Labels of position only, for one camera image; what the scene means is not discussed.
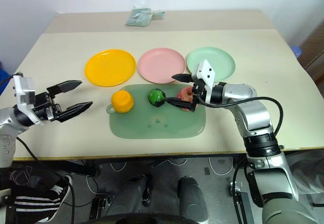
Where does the black table frame bar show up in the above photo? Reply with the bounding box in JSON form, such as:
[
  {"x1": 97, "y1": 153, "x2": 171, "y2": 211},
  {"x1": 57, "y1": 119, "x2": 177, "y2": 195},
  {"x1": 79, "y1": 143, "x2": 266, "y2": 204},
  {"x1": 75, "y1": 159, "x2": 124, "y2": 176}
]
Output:
[{"x1": 24, "y1": 159, "x2": 97, "y2": 178}]

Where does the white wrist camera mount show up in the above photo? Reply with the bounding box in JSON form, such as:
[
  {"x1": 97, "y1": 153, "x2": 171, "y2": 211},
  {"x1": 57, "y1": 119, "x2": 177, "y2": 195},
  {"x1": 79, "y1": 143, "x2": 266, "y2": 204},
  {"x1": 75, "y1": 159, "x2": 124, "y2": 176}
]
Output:
[
  {"x1": 191, "y1": 59, "x2": 217, "y2": 103},
  {"x1": 12, "y1": 75, "x2": 36, "y2": 106}
]

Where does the brown wooden furniture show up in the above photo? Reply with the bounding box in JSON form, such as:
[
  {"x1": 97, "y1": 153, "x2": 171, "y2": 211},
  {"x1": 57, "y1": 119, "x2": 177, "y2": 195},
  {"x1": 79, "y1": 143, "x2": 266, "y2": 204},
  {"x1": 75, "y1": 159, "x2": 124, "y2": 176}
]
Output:
[{"x1": 299, "y1": 21, "x2": 324, "y2": 84}]

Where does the yellow plate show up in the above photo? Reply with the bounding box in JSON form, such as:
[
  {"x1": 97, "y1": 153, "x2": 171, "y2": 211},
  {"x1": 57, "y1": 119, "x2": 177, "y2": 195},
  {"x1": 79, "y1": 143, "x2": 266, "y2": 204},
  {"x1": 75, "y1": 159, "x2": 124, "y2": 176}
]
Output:
[{"x1": 84, "y1": 49, "x2": 137, "y2": 88}]

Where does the bagged green cloth packet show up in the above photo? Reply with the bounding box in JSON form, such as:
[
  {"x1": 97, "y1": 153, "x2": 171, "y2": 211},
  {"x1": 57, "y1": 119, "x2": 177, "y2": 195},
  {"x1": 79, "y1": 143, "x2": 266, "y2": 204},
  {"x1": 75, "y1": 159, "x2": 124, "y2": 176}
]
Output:
[{"x1": 125, "y1": 6, "x2": 153, "y2": 28}]

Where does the small clear plastic bag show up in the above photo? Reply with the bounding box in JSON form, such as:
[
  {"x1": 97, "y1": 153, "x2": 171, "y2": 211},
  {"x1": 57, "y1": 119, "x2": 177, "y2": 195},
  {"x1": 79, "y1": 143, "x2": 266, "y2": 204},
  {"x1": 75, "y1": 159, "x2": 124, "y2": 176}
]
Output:
[{"x1": 151, "y1": 10, "x2": 167, "y2": 21}]

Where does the black and white sneaker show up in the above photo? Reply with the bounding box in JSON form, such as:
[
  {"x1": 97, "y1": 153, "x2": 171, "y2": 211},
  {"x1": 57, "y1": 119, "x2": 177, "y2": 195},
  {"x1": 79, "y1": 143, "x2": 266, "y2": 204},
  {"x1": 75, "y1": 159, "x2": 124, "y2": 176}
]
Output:
[{"x1": 37, "y1": 174, "x2": 73, "y2": 222}]

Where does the blue round object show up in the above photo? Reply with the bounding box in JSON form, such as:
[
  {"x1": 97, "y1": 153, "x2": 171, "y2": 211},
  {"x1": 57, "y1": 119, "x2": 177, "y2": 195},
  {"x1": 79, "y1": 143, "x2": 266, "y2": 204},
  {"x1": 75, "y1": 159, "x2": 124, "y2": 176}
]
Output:
[{"x1": 290, "y1": 45, "x2": 304, "y2": 59}]

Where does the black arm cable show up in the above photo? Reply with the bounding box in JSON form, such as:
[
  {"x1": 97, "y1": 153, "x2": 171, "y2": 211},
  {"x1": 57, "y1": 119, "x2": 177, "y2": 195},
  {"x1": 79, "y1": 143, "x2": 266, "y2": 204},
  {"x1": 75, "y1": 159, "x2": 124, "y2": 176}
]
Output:
[
  {"x1": 0, "y1": 74, "x2": 16, "y2": 87},
  {"x1": 197, "y1": 95, "x2": 284, "y2": 136}
]

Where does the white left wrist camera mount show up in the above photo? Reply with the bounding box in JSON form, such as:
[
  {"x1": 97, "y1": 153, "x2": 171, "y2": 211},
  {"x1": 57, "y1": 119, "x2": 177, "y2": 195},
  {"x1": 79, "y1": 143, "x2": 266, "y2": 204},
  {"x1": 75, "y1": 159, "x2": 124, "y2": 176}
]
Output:
[{"x1": 12, "y1": 75, "x2": 36, "y2": 106}]

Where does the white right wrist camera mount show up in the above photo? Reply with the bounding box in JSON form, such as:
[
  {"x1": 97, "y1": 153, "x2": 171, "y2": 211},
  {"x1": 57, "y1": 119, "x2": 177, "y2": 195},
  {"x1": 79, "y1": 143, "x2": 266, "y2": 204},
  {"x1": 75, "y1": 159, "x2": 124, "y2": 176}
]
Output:
[{"x1": 191, "y1": 59, "x2": 217, "y2": 103}]

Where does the orange toy pepper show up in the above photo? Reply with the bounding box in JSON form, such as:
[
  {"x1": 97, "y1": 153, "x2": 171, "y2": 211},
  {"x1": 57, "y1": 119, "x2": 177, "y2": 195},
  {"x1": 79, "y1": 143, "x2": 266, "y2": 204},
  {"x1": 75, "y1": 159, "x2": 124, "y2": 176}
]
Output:
[{"x1": 111, "y1": 90, "x2": 135, "y2": 114}]

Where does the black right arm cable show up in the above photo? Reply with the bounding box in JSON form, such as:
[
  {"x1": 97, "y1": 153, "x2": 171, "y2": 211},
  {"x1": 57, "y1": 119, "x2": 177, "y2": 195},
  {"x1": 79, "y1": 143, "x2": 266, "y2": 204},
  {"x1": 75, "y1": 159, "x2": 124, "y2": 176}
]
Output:
[{"x1": 197, "y1": 95, "x2": 284, "y2": 136}]

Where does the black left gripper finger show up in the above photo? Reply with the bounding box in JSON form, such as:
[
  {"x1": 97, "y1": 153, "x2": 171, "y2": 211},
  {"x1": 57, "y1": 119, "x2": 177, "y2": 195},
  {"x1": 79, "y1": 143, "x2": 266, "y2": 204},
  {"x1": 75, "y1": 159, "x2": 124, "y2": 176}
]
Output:
[
  {"x1": 46, "y1": 80, "x2": 83, "y2": 95},
  {"x1": 58, "y1": 101, "x2": 94, "y2": 123}
]

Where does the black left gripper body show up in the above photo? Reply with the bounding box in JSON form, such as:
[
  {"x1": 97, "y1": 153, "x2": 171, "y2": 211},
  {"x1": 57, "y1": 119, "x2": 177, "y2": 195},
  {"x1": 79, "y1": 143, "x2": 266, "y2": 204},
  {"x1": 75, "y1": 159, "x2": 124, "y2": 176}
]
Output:
[{"x1": 31, "y1": 91, "x2": 63, "y2": 122}]

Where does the metal stand frame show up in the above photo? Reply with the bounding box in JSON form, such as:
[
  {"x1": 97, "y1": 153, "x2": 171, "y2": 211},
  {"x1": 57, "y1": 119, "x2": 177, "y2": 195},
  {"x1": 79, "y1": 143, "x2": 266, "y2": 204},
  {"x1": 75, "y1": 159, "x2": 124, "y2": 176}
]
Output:
[{"x1": 228, "y1": 180, "x2": 255, "y2": 224}]

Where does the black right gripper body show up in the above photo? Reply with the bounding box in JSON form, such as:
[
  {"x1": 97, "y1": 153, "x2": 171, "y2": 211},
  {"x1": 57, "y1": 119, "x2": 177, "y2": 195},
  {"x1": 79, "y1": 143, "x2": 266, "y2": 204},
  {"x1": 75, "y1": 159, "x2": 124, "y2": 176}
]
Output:
[{"x1": 191, "y1": 79, "x2": 207, "y2": 105}]

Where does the translucent green mat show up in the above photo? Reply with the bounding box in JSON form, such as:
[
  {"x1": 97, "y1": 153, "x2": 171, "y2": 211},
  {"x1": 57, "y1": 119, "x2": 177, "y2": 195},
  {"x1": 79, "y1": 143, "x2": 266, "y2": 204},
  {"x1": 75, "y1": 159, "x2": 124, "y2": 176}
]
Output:
[{"x1": 105, "y1": 83, "x2": 207, "y2": 140}]

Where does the pink toy fruit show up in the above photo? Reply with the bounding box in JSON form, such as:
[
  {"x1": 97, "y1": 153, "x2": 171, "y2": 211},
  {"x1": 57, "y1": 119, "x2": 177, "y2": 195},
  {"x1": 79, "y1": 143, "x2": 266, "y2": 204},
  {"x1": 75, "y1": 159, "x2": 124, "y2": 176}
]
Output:
[{"x1": 176, "y1": 86, "x2": 201, "y2": 112}]

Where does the dark rounded robot leg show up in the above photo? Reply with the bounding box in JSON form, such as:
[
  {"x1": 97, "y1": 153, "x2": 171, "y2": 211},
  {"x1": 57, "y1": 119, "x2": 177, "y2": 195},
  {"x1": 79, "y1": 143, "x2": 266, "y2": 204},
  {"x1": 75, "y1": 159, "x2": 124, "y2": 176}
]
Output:
[
  {"x1": 177, "y1": 175, "x2": 210, "y2": 222},
  {"x1": 110, "y1": 174, "x2": 154, "y2": 217}
]

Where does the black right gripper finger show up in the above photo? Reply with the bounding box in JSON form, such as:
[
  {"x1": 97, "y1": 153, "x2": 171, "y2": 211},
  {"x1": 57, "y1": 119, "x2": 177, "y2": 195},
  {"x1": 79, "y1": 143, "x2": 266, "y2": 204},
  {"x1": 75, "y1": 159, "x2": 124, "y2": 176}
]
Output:
[
  {"x1": 164, "y1": 97, "x2": 197, "y2": 113},
  {"x1": 172, "y1": 73, "x2": 193, "y2": 84}
]

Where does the black striped trouser leg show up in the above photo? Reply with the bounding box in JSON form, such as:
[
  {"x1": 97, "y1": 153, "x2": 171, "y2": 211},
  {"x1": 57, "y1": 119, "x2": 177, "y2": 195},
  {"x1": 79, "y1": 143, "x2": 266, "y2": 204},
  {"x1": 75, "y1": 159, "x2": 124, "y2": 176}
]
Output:
[{"x1": 0, "y1": 165, "x2": 64, "y2": 224}]

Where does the black cable under table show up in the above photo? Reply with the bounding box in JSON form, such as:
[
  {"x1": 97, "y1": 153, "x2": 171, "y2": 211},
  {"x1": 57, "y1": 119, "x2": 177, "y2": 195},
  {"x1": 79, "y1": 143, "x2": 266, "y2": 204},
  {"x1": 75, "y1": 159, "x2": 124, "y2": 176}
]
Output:
[{"x1": 16, "y1": 136, "x2": 76, "y2": 224}]

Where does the dark rounded robot torso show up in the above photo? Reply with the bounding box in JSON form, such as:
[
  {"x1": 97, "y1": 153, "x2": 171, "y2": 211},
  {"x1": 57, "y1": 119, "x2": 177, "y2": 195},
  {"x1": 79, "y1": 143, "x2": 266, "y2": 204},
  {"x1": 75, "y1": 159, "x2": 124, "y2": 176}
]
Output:
[{"x1": 95, "y1": 212, "x2": 212, "y2": 224}]

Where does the light green plate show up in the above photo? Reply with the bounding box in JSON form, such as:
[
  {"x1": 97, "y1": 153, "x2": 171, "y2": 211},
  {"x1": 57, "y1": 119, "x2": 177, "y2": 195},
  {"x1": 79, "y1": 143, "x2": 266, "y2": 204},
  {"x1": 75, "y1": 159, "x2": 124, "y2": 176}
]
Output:
[{"x1": 186, "y1": 46, "x2": 236, "y2": 83}]

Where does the clear plastic sheet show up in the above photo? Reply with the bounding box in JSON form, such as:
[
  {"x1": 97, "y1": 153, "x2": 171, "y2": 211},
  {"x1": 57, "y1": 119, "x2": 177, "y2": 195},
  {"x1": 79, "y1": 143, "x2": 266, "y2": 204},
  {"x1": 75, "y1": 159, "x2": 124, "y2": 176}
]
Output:
[{"x1": 285, "y1": 149, "x2": 324, "y2": 206}]

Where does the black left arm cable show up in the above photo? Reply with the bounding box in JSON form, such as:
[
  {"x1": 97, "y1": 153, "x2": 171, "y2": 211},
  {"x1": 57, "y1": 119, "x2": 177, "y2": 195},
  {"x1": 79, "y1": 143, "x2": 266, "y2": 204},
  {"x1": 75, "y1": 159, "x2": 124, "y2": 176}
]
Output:
[{"x1": 0, "y1": 74, "x2": 16, "y2": 87}]

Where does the green toy vegetable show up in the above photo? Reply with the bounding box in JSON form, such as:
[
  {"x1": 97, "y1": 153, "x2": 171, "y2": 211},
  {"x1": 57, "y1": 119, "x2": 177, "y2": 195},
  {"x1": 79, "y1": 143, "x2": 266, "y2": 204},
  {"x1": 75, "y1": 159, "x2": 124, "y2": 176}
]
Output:
[{"x1": 147, "y1": 88, "x2": 167, "y2": 107}]

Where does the pink plate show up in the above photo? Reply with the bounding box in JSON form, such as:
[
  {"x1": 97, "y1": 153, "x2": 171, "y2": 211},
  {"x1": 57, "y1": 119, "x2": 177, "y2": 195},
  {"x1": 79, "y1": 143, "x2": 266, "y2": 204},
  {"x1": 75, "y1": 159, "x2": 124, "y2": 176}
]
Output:
[{"x1": 137, "y1": 48, "x2": 187, "y2": 84}]

